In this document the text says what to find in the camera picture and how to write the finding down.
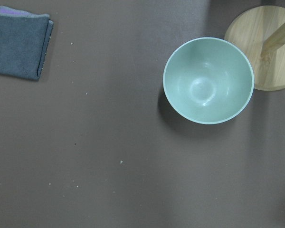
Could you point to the mint green bowl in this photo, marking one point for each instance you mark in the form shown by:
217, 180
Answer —
208, 80

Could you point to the wooden glass rack stand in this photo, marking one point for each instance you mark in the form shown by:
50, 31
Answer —
260, 33

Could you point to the grey folded cloth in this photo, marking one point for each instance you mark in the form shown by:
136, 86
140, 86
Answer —
24, 39

